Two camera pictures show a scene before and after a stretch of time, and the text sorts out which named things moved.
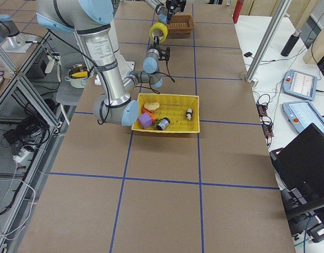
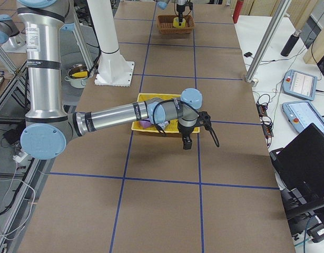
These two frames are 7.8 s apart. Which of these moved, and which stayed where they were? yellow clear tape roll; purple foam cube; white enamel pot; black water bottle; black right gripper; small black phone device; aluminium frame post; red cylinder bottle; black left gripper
Moved: black left gripper; black right gripper; yellow clear tape roll
Stayed: white enamel pot; aluminium frame post; small black phone device; black water bottle; red cylinder bottle; purple foam cube
